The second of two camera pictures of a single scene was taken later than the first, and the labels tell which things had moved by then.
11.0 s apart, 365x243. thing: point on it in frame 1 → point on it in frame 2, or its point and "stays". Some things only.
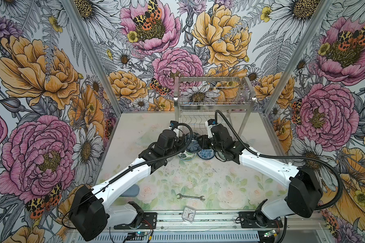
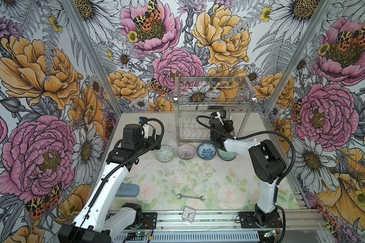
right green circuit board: [272, 233] stays
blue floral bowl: [206, 154] stays
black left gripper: [181, 145] → [151, 140]
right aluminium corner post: [324, 10] stays
